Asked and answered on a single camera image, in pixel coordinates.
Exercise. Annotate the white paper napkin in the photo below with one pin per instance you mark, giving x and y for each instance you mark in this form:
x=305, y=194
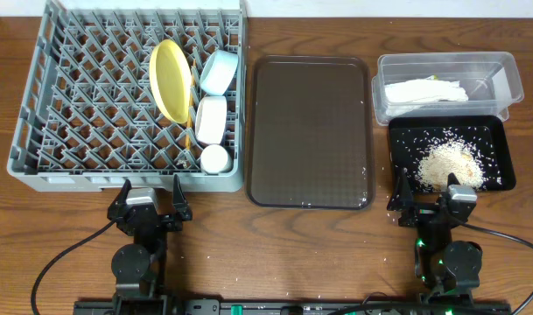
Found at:
x=425, y=90

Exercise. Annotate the yellow round plate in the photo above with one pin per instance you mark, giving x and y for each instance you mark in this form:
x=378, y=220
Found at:
x=170, y=80

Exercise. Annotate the pile of rice waste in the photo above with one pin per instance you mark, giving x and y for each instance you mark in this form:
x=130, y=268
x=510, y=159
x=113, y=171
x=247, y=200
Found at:
x=452, y=156

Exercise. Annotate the dark brown serving tray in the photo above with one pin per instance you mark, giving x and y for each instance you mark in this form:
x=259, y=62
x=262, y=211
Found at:
x=311, y=134

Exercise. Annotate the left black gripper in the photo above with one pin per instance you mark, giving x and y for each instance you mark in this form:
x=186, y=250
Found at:
x=179, y=207

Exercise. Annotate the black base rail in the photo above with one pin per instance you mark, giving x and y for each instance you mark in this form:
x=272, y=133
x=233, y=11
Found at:
x=169, y=306

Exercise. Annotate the black rectangular tray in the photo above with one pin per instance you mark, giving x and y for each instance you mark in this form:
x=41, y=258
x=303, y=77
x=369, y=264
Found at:
x=410, y=136

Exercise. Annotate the light blue bowl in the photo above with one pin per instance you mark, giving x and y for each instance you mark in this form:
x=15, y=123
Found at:
x=218, y=72

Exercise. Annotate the clear plastic bin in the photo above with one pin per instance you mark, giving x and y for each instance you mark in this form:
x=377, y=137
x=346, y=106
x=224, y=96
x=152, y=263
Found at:
x=491, y=80

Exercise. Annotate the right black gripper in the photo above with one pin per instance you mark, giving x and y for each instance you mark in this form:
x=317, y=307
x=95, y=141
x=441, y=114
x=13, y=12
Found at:
x=402, y=203

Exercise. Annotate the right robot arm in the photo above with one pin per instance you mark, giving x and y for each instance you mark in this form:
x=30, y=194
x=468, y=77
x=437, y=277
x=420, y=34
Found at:
x=449, y=269

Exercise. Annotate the green yellow snack wrapper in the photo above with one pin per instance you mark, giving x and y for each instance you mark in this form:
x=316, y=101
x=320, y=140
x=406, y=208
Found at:
x=433, y=78

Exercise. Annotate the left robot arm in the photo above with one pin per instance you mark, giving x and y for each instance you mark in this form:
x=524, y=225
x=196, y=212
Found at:
x=139, y=267

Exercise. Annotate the white cup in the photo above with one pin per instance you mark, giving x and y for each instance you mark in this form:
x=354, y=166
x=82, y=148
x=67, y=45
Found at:
x=214, y=159

